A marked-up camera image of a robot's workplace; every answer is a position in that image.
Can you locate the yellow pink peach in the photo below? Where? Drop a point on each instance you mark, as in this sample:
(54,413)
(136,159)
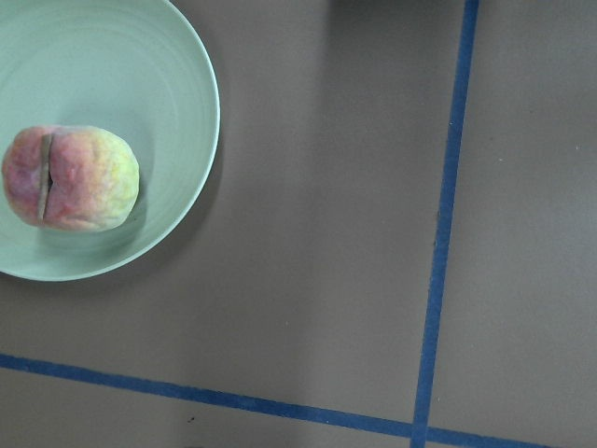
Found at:
(70,178)

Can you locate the light green plate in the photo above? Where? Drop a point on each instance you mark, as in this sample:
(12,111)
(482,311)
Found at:
(135,68)

